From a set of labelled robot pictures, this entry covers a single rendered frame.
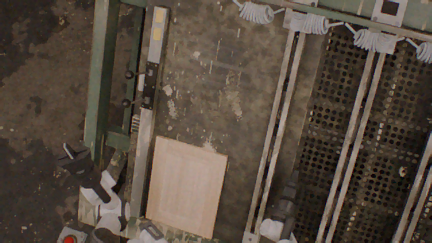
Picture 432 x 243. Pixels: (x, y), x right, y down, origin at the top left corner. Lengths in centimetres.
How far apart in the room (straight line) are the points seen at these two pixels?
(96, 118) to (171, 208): 51
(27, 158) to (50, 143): 18
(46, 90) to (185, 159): 198
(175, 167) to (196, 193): 14
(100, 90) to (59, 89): 176
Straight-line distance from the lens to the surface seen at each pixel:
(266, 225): 218
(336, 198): 228
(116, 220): 233
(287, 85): 215
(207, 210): 250
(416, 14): 202
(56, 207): 378
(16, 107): 423
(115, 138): 259
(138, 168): 251
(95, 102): 248
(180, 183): 249
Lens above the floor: 332
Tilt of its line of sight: 60 degrees down
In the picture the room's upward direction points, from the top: 8 degrees counter-clockwise
